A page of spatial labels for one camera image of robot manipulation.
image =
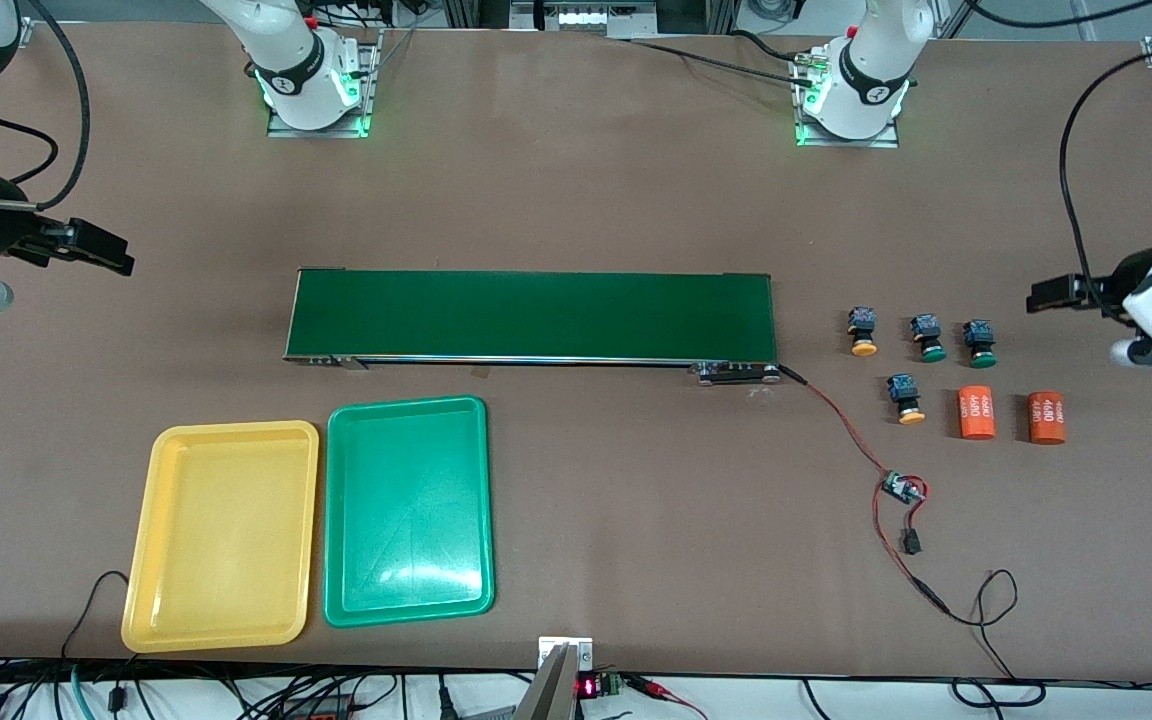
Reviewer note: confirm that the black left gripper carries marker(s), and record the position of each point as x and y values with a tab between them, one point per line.
1102	292

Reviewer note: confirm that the green push button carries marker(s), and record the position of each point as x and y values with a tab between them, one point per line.
929	340
981	345

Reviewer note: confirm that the orange cylinder battery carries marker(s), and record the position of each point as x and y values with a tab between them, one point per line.
1046	418
976	413

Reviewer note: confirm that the yellow push button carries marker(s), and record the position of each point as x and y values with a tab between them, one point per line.
906	400
863	335

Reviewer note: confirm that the small circuit board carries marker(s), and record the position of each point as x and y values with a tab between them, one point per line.
901	487

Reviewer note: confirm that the small black connector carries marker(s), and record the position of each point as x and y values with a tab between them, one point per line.
911	543

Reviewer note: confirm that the yellow plastic tray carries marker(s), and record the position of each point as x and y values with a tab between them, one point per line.
221	535

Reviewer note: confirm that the green plastic tray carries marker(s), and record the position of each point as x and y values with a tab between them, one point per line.
406	510

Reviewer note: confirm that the brown tape piece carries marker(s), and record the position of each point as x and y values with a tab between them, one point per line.
483	372

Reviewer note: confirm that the green conveyor belt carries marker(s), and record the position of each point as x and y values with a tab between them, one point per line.
536	315

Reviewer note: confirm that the red clip leads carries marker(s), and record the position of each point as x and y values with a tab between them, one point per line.
651	686

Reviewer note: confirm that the red LED display module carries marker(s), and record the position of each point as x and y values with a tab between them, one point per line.
588	687

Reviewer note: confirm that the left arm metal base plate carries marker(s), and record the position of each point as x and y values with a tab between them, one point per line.
846	142

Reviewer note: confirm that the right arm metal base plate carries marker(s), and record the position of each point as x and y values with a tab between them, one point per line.
316	131

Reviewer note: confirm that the grey metal rack frame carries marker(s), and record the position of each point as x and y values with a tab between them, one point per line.
586	15

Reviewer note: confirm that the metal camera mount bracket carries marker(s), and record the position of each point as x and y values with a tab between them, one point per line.
556	680

